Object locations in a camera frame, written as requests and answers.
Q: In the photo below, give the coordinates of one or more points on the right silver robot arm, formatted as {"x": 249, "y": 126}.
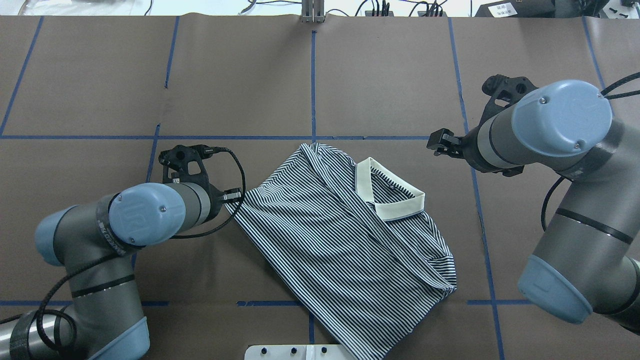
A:
{"x": 580, "y": 265}

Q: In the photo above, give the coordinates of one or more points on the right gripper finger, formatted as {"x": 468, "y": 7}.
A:
{"x": 444, "y": 142}

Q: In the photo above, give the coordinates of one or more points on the aluminium frame post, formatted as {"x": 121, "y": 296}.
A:
{"x": 312, "y": 11}

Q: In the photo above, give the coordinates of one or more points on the black power strip box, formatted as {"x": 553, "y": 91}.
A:
{"x": 516, "y": 9}

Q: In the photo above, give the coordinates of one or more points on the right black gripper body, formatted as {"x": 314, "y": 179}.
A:
{"x": 468, "y": 144}

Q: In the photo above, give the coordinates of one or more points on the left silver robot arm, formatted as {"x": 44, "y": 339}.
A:
{"x": 95, "y": 311}

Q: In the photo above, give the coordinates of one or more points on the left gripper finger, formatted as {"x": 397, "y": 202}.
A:
{"x": 234, "y": 195}

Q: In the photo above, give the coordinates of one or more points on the wrist black camera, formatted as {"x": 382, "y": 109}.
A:
{"x": 184, "y": 164}
{"x": 504, "y": 92}

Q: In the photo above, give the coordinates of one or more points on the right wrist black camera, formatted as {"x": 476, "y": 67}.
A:
{"x": 504, "y": 92}

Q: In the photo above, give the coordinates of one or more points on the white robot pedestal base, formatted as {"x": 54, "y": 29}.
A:
{"x": 297, "y": 352}

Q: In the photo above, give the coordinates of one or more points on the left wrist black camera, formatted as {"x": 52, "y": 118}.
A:
{"x": 184, "y": 164}

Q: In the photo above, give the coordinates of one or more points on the blue white striped polo shirt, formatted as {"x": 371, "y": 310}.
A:
{"x": 353, "y": 242}

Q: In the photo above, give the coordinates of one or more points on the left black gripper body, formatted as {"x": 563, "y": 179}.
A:
{"x": 215, "y": 201}

